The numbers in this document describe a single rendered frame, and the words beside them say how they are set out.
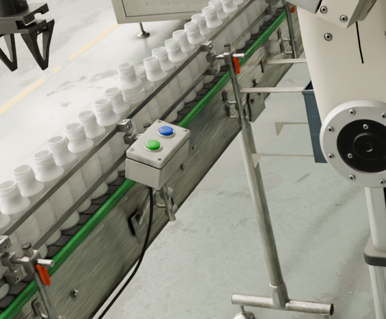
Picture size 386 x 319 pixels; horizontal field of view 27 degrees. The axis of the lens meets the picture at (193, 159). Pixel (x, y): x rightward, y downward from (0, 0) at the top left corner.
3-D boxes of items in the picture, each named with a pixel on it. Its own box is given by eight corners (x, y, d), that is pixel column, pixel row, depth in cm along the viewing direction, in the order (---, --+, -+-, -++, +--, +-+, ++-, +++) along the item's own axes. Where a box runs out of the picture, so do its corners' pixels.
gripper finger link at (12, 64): (26, 78, 126) (7, 21, 121) (-9, 79, 129) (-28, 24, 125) (50, 61, 131) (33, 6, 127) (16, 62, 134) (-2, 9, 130)
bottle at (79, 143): (90, 204, 168) (67, 135, 160) (77, 195, 172) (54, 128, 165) (114, 192, 170) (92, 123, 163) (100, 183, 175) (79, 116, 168)
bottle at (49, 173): (52, 219, 165) (28, 150, 158) (81, 212, 165) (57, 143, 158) (51, 235, 160) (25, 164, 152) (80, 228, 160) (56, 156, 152)
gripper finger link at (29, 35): (44, 77, 124) (26, 20, 120) (9, 78, 127) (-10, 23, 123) (68, 60, 129) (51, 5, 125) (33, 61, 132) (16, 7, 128)
